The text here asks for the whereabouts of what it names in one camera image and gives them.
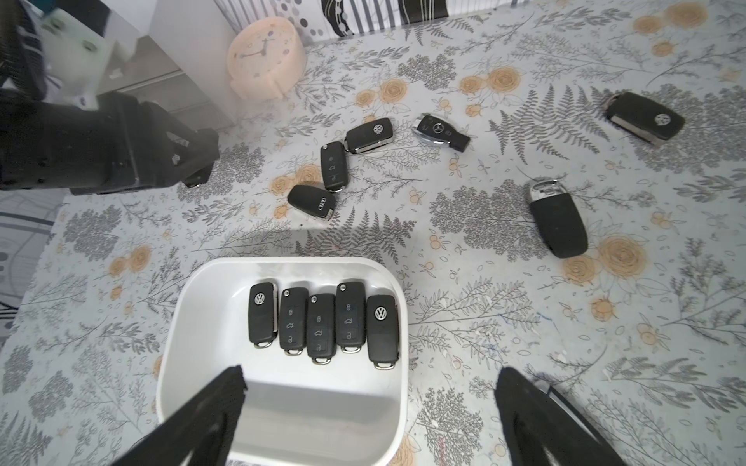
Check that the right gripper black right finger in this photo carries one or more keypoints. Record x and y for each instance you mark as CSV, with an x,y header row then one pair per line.
x,y
541,427

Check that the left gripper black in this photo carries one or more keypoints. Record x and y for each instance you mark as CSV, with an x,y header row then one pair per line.
x,y
125,145

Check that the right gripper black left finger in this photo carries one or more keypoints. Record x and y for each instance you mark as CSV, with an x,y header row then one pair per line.
x,y
199,433

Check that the black car key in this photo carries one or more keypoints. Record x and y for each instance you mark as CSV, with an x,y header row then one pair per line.
x,y
320,328
350,307
382,326
643,117
292,320
262,315
334,166

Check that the white storage tray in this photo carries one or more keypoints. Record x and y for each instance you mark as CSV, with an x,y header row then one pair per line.
x,y
296,412

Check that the black car key front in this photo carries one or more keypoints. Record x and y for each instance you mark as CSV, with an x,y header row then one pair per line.
x,y
292,320

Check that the black key fob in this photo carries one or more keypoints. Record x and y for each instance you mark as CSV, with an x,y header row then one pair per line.
x,y
557,219

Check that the black car key audi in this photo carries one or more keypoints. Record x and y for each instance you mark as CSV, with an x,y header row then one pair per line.
x,y
313,201

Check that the black silver mercedes key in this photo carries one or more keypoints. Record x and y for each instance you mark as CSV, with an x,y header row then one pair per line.
x,y
437,131

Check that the black car key upright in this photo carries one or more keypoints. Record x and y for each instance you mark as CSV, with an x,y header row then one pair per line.
x,y
334,166

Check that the black car key vw back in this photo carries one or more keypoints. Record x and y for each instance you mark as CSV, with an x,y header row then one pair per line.
x,y
369,136

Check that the white mini drawer cabinet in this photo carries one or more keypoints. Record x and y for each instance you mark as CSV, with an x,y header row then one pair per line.
x,y
172,53

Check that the pink round alarm clock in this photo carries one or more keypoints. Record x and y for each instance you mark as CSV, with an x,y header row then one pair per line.
x,y
266,60

